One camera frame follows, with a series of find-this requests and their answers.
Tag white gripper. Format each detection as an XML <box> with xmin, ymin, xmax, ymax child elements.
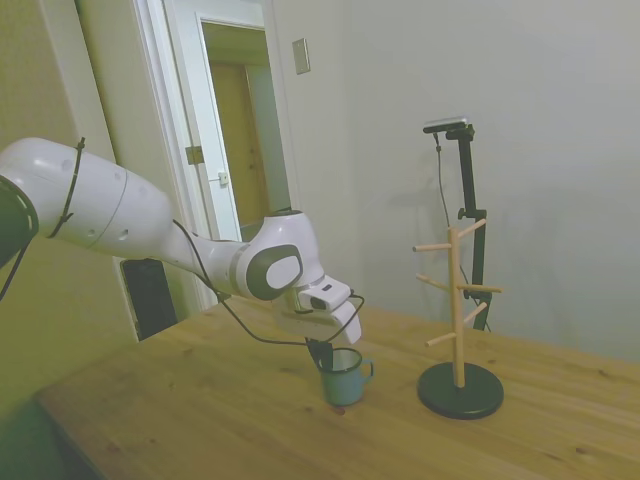
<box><xmin>272</xmin><ymin>292</ymin><xmax>364</xmax><ymax>374</ymax></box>

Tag blue enamel mug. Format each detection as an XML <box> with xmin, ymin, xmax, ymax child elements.
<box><xmin>317</xmin><ymin>348</ymin><xmax>375</xmax><ymax>407</ymax></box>

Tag wooden mug tree black base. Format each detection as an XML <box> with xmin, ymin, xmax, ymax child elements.
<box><xmin>412</xmin><ymin>218</ymin><xmax>505</xmax><ymax>420</ymax></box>

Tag black rectangular box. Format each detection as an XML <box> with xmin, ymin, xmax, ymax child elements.
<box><xmin>121</xmin><ymin>258</ymin><xmax>179</xmax><ymax>342</ymax></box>

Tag brown wooden hallway door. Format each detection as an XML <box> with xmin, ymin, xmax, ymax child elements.
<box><xmin>209</xmin><ymin>62</ymin><xmax>274</xmax><ymax>229</ymax></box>

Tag white open door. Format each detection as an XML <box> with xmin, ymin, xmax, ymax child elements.
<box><xmin>197</xmin><ymin>14</ymin><xmax>246</xmax><ymax>244</ymax></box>

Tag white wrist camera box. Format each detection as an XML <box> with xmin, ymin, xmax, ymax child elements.
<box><xmin>298</xmin><ymin>279</ymin><xmax>351</xmax><ymax>314</ymax></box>

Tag black camera stand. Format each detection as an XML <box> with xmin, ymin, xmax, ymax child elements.
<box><xmin>446</xmin><ymin>124</ymin><xmax>491</xmax><ymax>332</ymax></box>

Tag grey exterior camera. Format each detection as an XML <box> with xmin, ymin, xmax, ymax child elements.
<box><xmin>422</xmin><ymin>115</ymin><xmax>471</xmax><ymax>135</ymax></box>

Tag grey wall switch plate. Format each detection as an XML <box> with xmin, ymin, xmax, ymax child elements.
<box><xmin>291</xmin><ymin>37</ymin><xmax>311</xmax><ymax>76</ymax></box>

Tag black cable strap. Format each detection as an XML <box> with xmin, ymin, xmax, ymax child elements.
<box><xmin>48</xmin><ymin>137</ymin><xmax>86</xmax><ymax>240</ymax></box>

